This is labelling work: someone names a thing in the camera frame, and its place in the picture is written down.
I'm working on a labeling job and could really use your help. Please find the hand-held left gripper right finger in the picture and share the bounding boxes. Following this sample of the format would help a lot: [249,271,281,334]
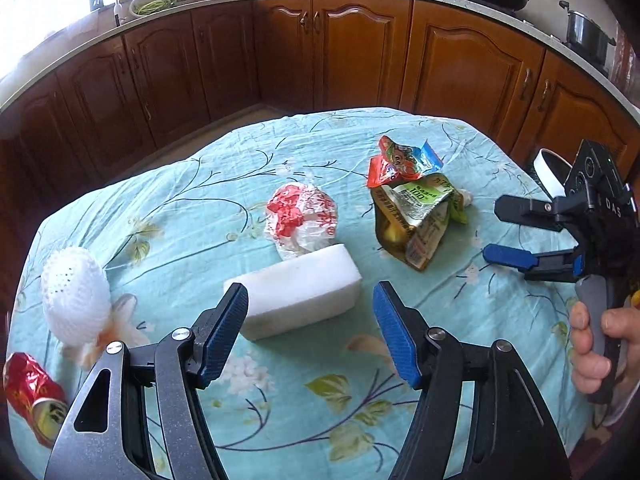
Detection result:
[372,281,573,480]

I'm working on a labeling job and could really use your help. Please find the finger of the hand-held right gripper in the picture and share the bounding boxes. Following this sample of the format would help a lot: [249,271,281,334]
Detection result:
[482,243,586,283]
[494,195,566,233]

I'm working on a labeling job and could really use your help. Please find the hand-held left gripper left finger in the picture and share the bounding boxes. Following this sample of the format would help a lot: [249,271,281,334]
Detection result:
[44,282,250,480]

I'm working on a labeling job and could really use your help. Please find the white rimmed trash bin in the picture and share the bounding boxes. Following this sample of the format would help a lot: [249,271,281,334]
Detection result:
[530,149,573,201]

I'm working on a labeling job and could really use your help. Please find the white foam block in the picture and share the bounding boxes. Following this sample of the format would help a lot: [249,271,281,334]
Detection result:
[223,243,363,342]

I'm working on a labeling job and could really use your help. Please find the person's right hand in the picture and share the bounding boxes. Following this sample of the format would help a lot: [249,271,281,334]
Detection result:
[569,300,640,397]

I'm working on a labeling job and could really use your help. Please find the gold and green pouch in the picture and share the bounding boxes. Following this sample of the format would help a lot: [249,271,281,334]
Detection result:
[370,174,468,272]

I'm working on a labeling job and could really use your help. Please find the floral green tablecloth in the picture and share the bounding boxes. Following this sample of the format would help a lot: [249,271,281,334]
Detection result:
[5,107,601,480]

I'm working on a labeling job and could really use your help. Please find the red snack pouch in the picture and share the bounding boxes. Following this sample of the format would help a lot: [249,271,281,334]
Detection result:
[367,135,445,189]

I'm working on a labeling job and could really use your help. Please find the gas stove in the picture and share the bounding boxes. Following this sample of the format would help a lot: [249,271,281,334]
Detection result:
[465,0,613,78]

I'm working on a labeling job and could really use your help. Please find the crumpled red and white bag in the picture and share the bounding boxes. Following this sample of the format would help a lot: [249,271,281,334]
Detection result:
[264,182,341,261]

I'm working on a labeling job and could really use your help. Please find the small white foam fruit net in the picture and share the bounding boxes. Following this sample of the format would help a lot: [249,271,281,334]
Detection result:
[41,245,111,346]

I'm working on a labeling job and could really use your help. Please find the steel cooking pot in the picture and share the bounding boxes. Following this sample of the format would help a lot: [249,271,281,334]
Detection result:
[559,1,617,61]

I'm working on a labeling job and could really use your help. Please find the crushed red drink can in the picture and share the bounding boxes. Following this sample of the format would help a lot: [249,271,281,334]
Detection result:
[2,352,68,448]

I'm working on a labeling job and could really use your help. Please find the wooden base cabinets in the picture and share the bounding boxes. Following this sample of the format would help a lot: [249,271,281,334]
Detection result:
[0,0,640,201]

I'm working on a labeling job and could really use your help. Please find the colander bowl with greens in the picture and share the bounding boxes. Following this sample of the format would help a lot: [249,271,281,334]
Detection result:
[129,0,178,17]

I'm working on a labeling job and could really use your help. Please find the kitchen faucet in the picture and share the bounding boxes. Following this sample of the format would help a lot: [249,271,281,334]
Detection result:
[91,0,123,28]

